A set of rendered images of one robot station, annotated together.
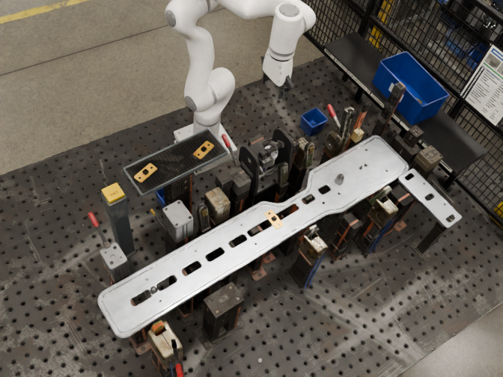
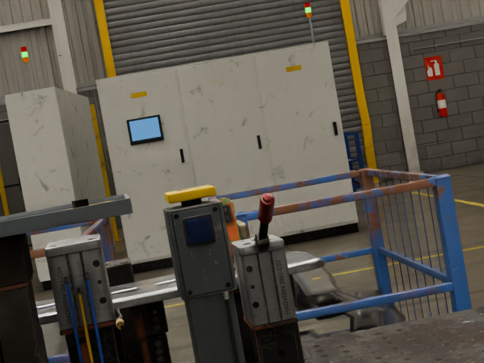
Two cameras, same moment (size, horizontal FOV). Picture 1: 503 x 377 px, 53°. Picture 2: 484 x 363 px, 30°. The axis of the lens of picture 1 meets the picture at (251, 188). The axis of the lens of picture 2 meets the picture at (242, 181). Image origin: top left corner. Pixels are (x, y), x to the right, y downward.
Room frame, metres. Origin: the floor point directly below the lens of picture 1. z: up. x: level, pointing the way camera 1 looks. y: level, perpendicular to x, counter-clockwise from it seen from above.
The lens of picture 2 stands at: (1.77, 1.20, 1.22)
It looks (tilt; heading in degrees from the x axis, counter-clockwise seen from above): 3 degrees down; 216
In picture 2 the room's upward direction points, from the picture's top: 10 degrees counter-clockwise
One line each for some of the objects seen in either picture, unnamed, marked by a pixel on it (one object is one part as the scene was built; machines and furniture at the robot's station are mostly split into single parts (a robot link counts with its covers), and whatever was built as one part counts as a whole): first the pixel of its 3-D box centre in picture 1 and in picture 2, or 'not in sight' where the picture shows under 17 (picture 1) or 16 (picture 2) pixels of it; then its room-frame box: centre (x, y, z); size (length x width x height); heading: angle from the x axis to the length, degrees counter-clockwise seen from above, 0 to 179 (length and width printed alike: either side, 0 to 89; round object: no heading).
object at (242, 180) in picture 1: (236, 201); not in sight; (1.11, 0.05, 0.89); 0.13 x 0.11 x 0.38; 45
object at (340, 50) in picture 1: (400, 97); not in sight; (1.78, -0.60, 1.02); 0.90 x 0.22 x 0.03; 45
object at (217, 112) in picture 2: not in sight; (224, 135); (-5.80, -4.47, 1.22); 2.40 x 0.54 x 2.45; 131
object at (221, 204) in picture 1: (215, 223); not in sight; (0.99, 0.12, 0.89); 0.13 x 0.11 x 0.38; 45
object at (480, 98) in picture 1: (495, 86); not in sight; (1.65, -0.90, 1.30); 0.23 x 0.02 x 0.31; 45
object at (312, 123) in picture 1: (312, 123); not in sight; (1.75, -0.24, 0.74); 0.11 x 0.10 x 0.09; 135
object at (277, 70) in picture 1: (278, 63); not in sight; (1.25, -0.01, 1.56); 0.10 x 0.07 x 0.11; 45
